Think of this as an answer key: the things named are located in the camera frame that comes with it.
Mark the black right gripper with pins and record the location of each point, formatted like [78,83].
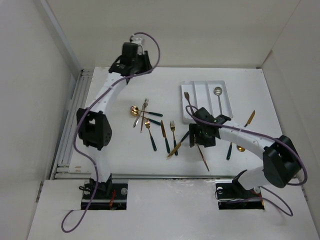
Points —
[193,128]

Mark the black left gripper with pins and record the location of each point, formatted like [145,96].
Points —
[148,67]

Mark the gold knife green handle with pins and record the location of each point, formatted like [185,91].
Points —
[250,118]
[165,137]
[178,145]

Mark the rose gold fork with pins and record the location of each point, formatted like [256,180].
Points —
[187,97]
[203,157]

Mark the silver spoon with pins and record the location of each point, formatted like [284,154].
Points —
[218,92]

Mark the gold spoon green handle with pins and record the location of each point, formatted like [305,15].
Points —
[152,121]
[240,148]
[135,110]

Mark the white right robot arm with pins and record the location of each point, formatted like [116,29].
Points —
[280,159]

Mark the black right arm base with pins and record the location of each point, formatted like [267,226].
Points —
[233,197]

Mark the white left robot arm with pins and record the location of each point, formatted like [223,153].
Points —
[93,131]

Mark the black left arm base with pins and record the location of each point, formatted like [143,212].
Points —
[113,197]

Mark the silver fork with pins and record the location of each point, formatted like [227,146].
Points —
[139,115]

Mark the white plastic cutlery tray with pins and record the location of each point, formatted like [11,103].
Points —
[201,94]

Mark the gold fork green handle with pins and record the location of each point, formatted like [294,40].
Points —
[228,156]
[173,128]
[147,125]

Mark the aluminium rail frame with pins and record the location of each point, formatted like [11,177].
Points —
[64,147]

